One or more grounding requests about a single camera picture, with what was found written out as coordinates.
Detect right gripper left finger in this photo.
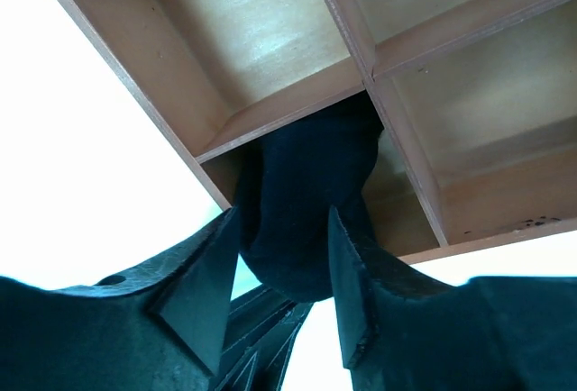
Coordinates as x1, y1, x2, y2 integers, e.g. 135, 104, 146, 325
1, 209, 239, 390

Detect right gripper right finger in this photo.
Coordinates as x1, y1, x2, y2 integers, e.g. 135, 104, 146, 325
328, 210, 576, 390

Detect black sock white stripes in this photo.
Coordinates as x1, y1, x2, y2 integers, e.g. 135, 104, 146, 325
234, 91, 383, 303

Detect orange compartment tray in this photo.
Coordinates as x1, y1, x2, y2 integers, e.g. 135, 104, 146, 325
57, 0, 576, 263

